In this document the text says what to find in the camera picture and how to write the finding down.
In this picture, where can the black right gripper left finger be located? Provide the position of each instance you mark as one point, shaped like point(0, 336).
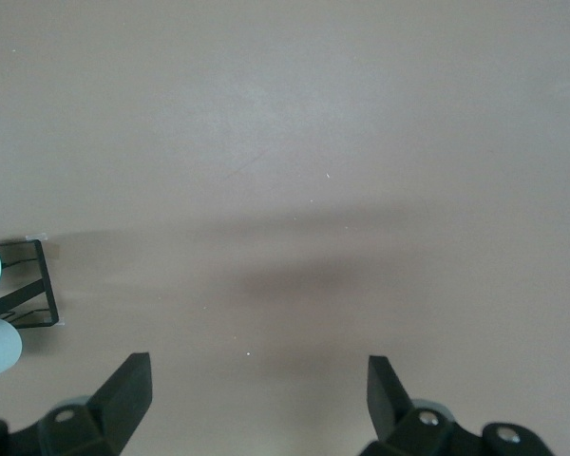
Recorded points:
point(119, 408)

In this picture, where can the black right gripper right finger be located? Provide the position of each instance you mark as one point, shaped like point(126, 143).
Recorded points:
point(389, 418)

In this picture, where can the clear tape piece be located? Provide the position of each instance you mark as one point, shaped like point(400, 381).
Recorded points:
point(60, 321)
point(35, 235)

